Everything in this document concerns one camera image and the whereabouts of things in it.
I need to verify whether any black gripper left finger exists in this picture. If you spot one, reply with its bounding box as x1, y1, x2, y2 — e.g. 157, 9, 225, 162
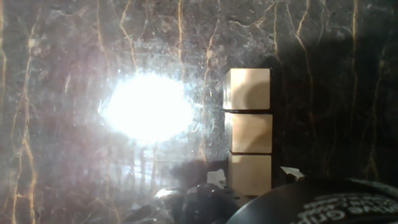
183, 169, 242, 224

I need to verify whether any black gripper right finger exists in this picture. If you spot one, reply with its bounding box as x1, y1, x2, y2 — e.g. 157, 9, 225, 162
279, 166, 306, 183

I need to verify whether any small wooden cube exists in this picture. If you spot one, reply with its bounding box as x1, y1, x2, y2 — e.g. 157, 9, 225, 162
228, 151, 273, 197
223, 68, 271, 111
224, 112, 274, 154

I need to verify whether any dark marble pattern mat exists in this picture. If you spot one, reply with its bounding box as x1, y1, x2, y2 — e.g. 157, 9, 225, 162
0, 0, 398, 224

